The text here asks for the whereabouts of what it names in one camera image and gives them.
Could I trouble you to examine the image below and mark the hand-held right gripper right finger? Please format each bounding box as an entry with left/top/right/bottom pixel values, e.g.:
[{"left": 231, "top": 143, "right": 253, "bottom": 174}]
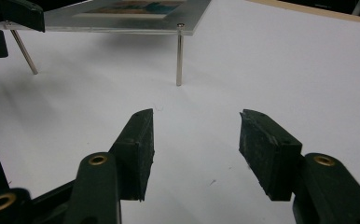
[{"left": 239, "top": 108, "right": 360, "bottom": 224}]

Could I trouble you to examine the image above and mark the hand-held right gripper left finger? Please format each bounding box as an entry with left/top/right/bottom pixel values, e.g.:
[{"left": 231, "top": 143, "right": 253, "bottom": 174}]
[{"left": 64, "top": 108, "right": 155, "bottom": 224}]

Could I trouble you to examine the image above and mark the clear acrylic picture frame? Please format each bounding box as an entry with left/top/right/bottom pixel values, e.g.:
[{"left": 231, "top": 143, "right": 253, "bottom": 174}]
[{"left": 0, "top": 0, "right": 213, "bottom": 87}]

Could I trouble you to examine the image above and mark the white table sheet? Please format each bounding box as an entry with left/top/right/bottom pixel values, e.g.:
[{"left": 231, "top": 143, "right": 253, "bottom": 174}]
[{"left": 0, "top": 0, "right": 360, "bottom": 224}]

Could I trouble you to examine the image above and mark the landscape painting print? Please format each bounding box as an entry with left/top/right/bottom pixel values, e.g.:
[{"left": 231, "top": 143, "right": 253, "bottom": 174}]
[{"left": 74, "top": 0, "right": 187, "bottom": 20}]

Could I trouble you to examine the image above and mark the wooden table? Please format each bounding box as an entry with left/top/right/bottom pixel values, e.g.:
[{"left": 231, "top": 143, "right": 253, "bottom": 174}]
[{"left": 246, "top": 0, "right": 360, "bottom": 26}]

